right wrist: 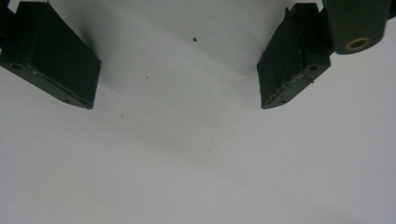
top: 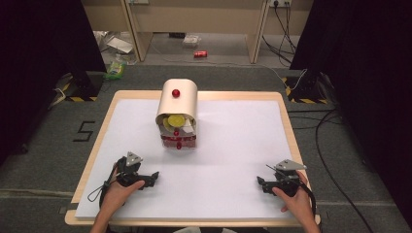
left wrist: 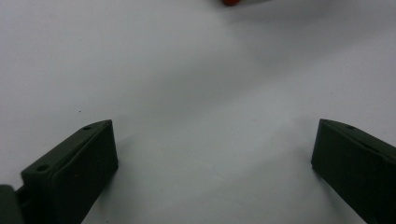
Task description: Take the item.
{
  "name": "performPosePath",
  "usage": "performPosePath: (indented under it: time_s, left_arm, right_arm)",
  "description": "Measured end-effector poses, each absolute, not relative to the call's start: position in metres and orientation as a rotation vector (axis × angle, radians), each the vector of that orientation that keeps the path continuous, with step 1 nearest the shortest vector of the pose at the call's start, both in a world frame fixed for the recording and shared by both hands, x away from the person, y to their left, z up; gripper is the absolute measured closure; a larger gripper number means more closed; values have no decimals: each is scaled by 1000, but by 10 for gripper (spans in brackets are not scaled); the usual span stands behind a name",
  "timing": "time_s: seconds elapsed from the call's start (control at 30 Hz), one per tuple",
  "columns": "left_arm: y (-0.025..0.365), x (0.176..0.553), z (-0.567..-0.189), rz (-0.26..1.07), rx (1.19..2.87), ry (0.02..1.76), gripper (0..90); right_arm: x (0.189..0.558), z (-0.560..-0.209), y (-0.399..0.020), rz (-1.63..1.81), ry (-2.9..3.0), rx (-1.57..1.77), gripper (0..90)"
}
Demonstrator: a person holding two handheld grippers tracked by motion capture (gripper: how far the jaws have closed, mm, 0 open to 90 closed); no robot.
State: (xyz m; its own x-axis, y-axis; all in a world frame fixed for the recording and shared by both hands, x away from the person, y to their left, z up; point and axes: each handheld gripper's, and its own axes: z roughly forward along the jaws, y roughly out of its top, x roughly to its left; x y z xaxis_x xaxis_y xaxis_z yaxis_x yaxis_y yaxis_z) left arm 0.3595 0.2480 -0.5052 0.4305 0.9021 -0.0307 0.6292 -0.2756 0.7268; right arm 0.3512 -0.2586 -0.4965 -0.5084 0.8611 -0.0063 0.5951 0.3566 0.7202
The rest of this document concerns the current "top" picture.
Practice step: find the red drink can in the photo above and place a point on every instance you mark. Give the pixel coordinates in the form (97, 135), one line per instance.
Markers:
(200, 54)

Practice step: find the white wall socket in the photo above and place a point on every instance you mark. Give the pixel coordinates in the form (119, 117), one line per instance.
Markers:
(280, 3)

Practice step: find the yellow toy plate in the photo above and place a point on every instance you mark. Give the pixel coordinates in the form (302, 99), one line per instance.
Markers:
(176, 120)

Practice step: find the heap of clear plastic bags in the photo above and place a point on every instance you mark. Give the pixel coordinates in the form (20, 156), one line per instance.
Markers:
(116, 45)

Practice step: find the black curtain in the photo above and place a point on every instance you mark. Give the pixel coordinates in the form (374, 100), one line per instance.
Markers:
(366, 81)
(39, 64)

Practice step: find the white foam board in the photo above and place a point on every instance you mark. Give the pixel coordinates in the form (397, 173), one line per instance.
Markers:
(233, 155)

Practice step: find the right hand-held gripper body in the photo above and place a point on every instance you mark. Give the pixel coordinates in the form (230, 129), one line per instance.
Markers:
(286, 181)

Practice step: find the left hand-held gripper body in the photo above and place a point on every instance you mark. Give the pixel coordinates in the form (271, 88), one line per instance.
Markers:
(129, 171)

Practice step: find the white packet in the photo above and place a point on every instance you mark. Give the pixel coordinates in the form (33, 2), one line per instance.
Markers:
(191, 41)

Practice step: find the green snack packet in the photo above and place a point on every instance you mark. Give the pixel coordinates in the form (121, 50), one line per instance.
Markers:
(115, 70)

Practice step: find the black striped stand base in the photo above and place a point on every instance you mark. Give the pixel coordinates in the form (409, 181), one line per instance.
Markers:
(81, 87)
(306, 90)

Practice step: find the cream roll-top toy cabinet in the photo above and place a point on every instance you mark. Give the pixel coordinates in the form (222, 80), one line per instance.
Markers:
(178, 103)

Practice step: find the person's right hand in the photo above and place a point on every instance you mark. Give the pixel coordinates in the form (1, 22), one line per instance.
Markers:
(299, 204)

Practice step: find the person's left hand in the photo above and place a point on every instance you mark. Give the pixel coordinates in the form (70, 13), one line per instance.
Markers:
(115, 195)

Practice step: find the white toy piece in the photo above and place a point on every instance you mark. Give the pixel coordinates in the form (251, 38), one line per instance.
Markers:
(188, 128)

